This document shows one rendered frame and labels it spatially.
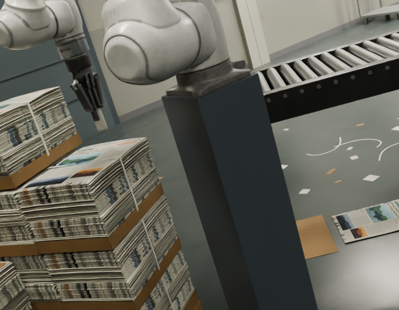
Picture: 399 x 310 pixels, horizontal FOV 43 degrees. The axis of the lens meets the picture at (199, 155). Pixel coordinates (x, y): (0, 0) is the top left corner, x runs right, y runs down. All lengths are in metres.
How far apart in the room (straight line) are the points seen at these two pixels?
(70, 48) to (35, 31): 0.15
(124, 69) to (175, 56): 0.12
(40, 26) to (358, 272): 1.54
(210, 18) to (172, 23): 0.17
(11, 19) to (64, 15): 0.18
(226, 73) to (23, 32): 0.53
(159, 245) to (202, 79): 0.70
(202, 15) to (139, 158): 0.63
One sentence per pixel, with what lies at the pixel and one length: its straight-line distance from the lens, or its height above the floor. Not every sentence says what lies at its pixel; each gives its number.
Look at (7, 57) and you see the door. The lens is 5.76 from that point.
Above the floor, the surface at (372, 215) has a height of 0.01.
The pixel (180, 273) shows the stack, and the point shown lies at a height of 0.31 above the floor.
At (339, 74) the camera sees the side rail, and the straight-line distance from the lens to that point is 2.02.
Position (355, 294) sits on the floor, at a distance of 2.13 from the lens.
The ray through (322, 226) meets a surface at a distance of 2.61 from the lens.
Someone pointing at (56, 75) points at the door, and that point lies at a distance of 5.87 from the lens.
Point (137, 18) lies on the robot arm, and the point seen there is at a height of 1.23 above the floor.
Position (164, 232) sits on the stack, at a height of 0.49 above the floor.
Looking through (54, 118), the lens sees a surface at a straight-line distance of 1.88.
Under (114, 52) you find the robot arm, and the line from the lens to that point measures 1.13.
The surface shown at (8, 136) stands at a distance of 1.72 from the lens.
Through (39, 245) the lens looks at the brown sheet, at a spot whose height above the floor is 0.64.
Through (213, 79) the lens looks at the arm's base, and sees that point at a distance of 1.33.
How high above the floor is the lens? 1.26
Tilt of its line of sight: 18 degrees down
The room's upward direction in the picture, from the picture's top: 17 degrees counter-clockwise
